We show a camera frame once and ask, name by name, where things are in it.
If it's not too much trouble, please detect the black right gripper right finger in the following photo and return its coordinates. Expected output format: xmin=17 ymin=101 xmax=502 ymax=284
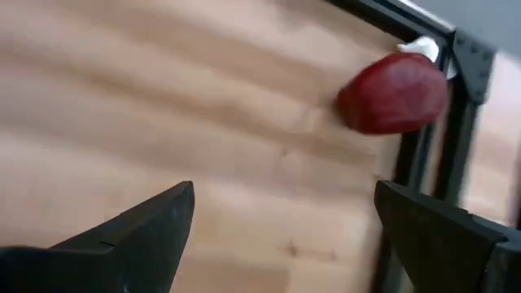
xmin=373 ymin=179 xmax=521 ymax=293

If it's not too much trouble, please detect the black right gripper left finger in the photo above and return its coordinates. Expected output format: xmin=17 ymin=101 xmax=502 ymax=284
xmin=0 ymin=180 xmax=196 ymax=293

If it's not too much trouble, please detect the white garlic bulb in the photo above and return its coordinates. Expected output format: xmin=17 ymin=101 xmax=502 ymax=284
xmin=396 ymin=35 xmax=457 ymax=81

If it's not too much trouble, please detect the red apple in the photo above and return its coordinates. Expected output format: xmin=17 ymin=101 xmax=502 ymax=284
xmin=335 ymin=51 xmax=449 ymax=136

